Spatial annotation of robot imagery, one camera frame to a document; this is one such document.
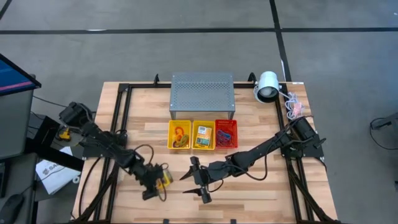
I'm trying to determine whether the yellow cable with plug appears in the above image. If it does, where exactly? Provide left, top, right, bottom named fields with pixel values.
left=58, top=127, right=72, bottom=142

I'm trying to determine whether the black computer mouse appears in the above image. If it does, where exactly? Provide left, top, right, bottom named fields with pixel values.
left=0, top=193, right=26, bottom=224

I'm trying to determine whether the white spot lamp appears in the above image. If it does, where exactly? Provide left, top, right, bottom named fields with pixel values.
left=252, top=70, right=281, bottom=105

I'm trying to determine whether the grey metal cabinet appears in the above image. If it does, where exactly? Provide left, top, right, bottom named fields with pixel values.
left=0, top=88, right=35, bottom=160

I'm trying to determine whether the yellow plastic slotted basket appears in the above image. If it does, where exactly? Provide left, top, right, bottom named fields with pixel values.
left=167, top=119, right=193, bottom=150
left=191, top=119, right=216, bottom=151

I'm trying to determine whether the black right camera cable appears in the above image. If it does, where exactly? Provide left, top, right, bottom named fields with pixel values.
left=206, top=177, right=225, bottom=194

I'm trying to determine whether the black left camera cable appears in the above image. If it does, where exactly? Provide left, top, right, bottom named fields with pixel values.
left=132, top=143, right=169, bottom=202

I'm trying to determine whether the red plastic slotted basket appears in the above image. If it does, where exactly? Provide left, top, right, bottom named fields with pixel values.
left=214, top=119, right=239, bottom=149

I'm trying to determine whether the black camera cable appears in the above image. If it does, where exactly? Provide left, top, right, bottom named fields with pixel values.
left=206, top=177, right=225, bottom=194
left=132, top=143, right=169, bottom=202

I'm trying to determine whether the white paper sheet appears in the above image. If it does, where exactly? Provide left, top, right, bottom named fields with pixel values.
left=35, top=146, right=83, bottom=195

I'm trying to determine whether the grey chair base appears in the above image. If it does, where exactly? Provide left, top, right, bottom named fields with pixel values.
left=371, top=111, right=398, bottom=131

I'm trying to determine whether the black looped floor cable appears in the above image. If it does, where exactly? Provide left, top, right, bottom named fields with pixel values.
left=368, top=116, right=398, bottom=151

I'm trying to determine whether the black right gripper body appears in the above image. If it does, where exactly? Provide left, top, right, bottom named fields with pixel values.
left=190, top=156, right=225, bottom=189

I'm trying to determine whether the white pink cable bundle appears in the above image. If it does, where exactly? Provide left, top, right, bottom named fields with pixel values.
left=281, top=91, right=305, bottom=122

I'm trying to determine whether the computer monitor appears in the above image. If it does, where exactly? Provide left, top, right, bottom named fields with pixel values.
left=0, top=53, right=42, bottom=97

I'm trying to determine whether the yellow Crayola crayon box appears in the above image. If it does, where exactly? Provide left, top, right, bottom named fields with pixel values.
left=195, top=125, right=213, bottom=147
left=157, top=169, right=174, bottom=191

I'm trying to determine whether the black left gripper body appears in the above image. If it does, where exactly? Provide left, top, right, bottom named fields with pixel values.
left=139, top=164, right=164, bottom=191

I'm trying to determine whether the black floor stand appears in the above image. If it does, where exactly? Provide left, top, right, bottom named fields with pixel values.
left=24, top=114, right=85, bottom=172

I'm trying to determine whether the grey perforated metal riser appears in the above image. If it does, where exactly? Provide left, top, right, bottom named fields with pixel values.
left=169, top=72, right=236, bottom=121

